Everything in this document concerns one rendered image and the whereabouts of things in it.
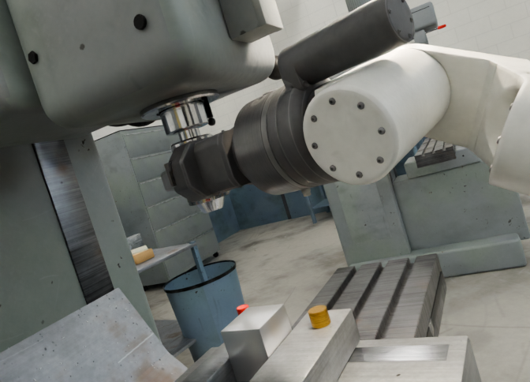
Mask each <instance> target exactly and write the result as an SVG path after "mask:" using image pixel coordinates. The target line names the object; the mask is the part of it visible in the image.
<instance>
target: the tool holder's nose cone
mask: <svg viewBox="0 0 530 382"><path fill-rule="evenodd" d="M224 200H225V196H224V197H220V198H218V199H215V200H211V201H208V202H205V203H202V204H198V205H197V207H198V208H199V209H200V210H201V211H202V212H203V213H208V212H212V211H215V210H218V209H220V208H223V205H224Z"/></svg>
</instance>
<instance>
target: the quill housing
mask: <svg viewBox="0 0 530 382"><path fill-rule="evenodd" d="M6 3H7V6H8V7H9V11H10V14H11V17H12V19H13V23H14V26H15V29H16V31H17V35H18V38H19V40H20V43H21V46H22V49H23V52H24V56H25V58H26V61H27V63H28V68H29V70H30V73H31V75H32V79H33V81H34V84H35V88H36V91H37V93H38V96H39V100H40V102H41V105H42V108H43V109H44V111H45V113H46V115H47V117H48V118H49V119H50V120H51V121H52V122H54V123H55V124H56V125H59V126H61V127H64V128H67V129H83V128H90V127H98V126H105V125H120V124H128V123H135V122H149V121H157V120H161V118H159V119H153V120H144V119H142V118H141V116H140V112H141V111H142V110H143V109H144V108H145V107H148V106H150V105H152V104H154V103H157V102H159V101H162V100H164V99H169V98H171V97H174V96H179V95H182V94H185V93H189V92H195V91H200V90H206V89H215V90H217V91H218V94H219V96H218V98H217V99H216V100H218V99H221V98H223V97H225V96H228V95H231V94H233V93H235V92H239V91H240V90H243V89H245V88H248V87H251V86H253V85H255V84H258V83H260V82H262V81H264V80H266V79H267V78H268V77H269V76H270V75H271V73H272V71H273V69H274V64H275V56H274V48H273V46H272V43H271V38H270V36H269V35H268V36H265V37H263V38H262V39H258V40H256V41H255V42H253V43H246V42H241V41H236V40H232V39H231V37H230V34H229V31H228V28H227V25H226V21H225V18H224V15H223V12H222V7H221V5H220V2H219V0H6Z"/></svg>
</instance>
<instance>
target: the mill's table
mask: <svg viewBox="0 0 530 382"><path fill-rule="evenodd" d="M446 288H447V287H446V282H445V279H444V276H443V273H442V269H441V265H440V263H439V258H438V254H437V253H433V254H428V255H423V256H418V257H416V259H415V262H414V263H412V264H411V263H410V260H409V258H402V259H396V260H388V262H387V264H386V267H383V266H382V263H381V262H376V263H371V264H362V265H361V266H360V268H359V270H358V271H357V270H356V268H355V266H350V267H345V268H338V269H337V270H336V272H335V273H334V274H333V275H332V276H331V277H330V279H329V280H328V281H327V283H326V284H325V285H324V287H323V288H322V289H321V291H320V292H319V293H318V294H317V295H316V296H315V298H314V299H313V300H312V302H311V303H310V304H309V306H308V307H307V308H306V310H305V311H304V312H303V313H302V314H301V315H300V317H299V318H298V319H297V321H296V322H295V323H294V325H293V326H292V327H291V328H292V330H293V329H294V328H295V327H296V326H297V324H298V323H299V322H300V321H301V320H302V318H303V317H304V316H305V315H306V313H307V312H308V310H309V309H310V308H312V307H314V306H317V305H325V306H326V307H327V310H336V309H351V310H352V311H353V316H354V319H355V322H356V326H357V329H358V332H359V335H360V340H375V339H409V338H427V337H439V330H440V325H441V320H442V311H443V307H444V302H445V297H446Z"/></svg>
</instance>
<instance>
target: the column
mask: <svg viewBox="0 0 530 382"><path fill-rule="evenodd" d="M117 288H120V290H121V291H122V293H123V294H124V295H125V296H126V297H127V298H128V300H129V301H130V303H131V304H132V306H133V307H134V308H135V310H136V311H137V312H138V313H139V314H140V316H141V317H142V318H143V320H144V321H145V323H146V324H147V325H148V327H149V328H150V329H151V330H152V331H153V333H154V334H155V336H156V337H157V338H158V339H159V341H160V342H161V339H160V337H159V333H158V330H157V327H156V325H155V321H154V318H153V316H152V313H151V309H150V306H149V304H148V301H147V297H146V294H145V292H144V288H143V285H142V282H141V280H140V276H139V273H138V271H137V268H136V264H135V261H134V259H133V255H132V252H131V249H130V247H129V243H128V240H127V237H126V235H125V231H124V228H123V226H122V223H121V219H120V216H119V214H118V210H117V208H116V205H115V203H114V198H113V196H112V193H111V191H110V187H109V184H108V181H107V179H106V175H105V172H104V169H103V165H102V163H101V160H100V158H99V153H98V151H97V148H96V146H95V142H94V139H93V136H92V134H91V133H89V134H87V135H85V136H82V137H78V138H71V139H64V140H53V141H47V142H40V143H34V144H22V145H16V146H9V147H3V148H0V353H1V352H3V351H4V350H7V349H8V348H10V347H12V346H14V345H16V344H17V343H19V342H21V341H23V340H24V339H26V338H28V337H30V336H31V335H34V334H35V333H37V332H39V331H41V330H43V329H44V328H46V327H48V326H50V325H52V324H53V323H55V322H57V321H59V320H60V319H62V318H64V317H66V316H68V315H69V314H71V313H74V312H75V311H77V310H78V309H81V308H82V307H84V306H86V305H88V304H89V303H91V302H93V301H95V300H96V299H98V298H101V297H102V296H103V295H105V294H108V293H110V292H111V291H112V290H115V289H117ZM161 343H162V342H161Z"/></svg>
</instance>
